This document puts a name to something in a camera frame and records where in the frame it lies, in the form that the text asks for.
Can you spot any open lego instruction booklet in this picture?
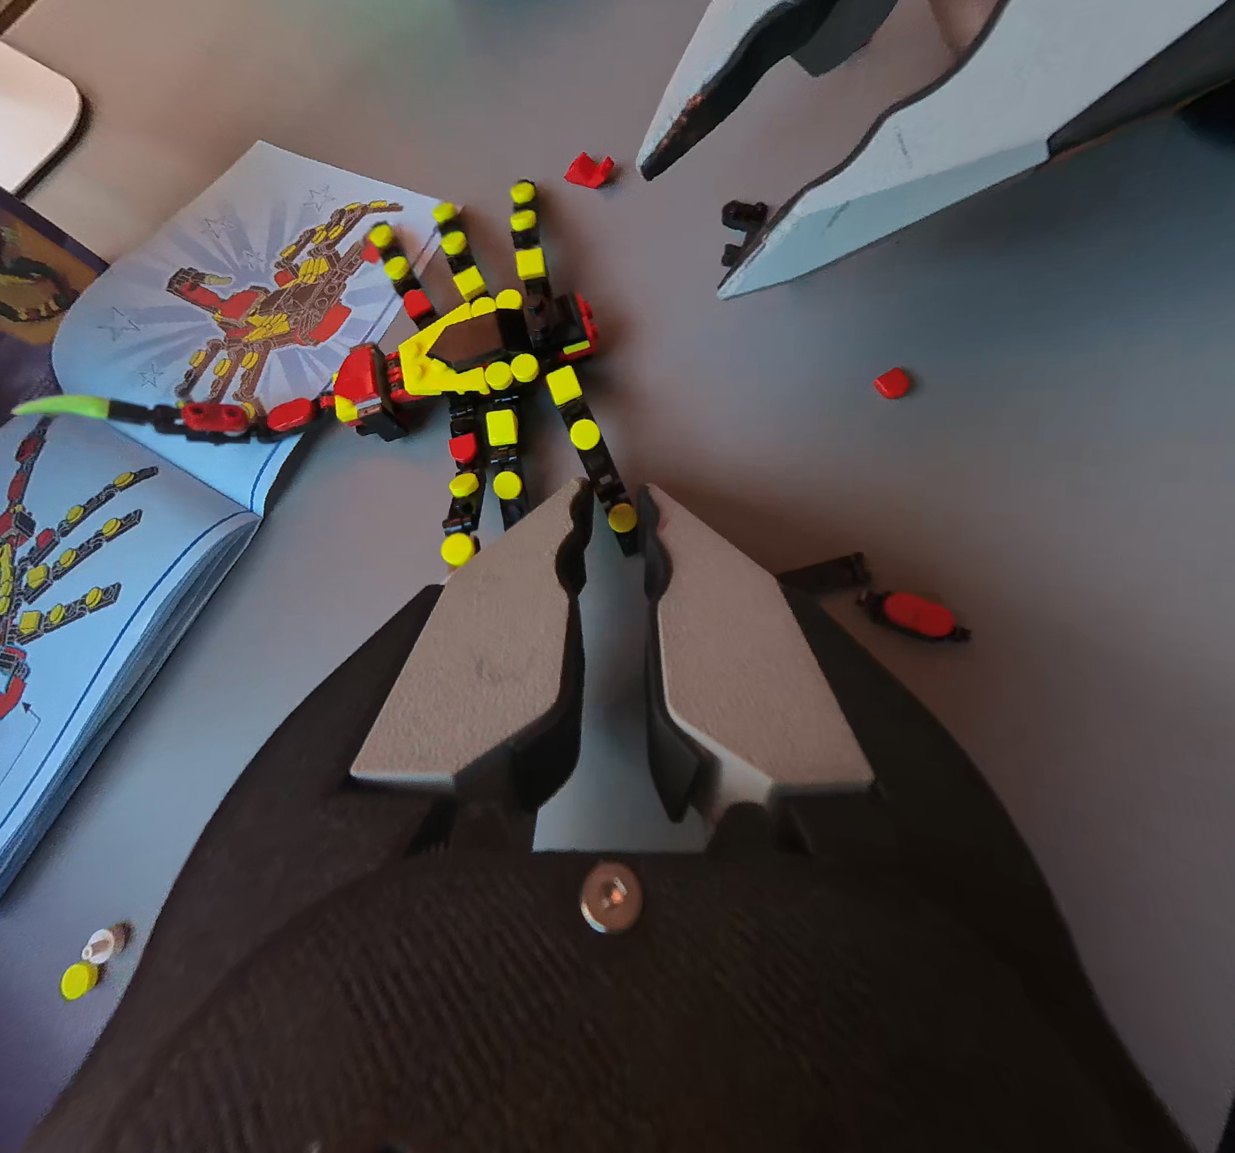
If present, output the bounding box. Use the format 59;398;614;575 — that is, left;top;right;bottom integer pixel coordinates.
0;142;464;895

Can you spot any white rounded object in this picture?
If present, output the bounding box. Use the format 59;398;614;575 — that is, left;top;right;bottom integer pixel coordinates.
0;41;87;199

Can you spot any black lego plate red tile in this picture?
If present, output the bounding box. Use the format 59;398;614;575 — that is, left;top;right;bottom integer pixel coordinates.
856;588;972;643

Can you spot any purple lego box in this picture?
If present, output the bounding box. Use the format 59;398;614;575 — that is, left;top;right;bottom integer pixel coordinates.
0;188;109;421

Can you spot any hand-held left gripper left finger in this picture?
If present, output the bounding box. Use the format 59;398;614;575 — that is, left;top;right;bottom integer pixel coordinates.
350;477;593;811

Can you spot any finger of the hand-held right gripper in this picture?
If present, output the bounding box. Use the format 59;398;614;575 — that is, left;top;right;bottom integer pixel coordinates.
637;0;969;181
717;0;1235;300

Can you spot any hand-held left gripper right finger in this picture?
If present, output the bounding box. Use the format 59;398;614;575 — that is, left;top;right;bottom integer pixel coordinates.
640;483;876;831

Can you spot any black yellow lego scorpion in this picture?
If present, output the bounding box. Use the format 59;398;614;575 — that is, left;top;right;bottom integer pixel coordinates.
15;178;642;566

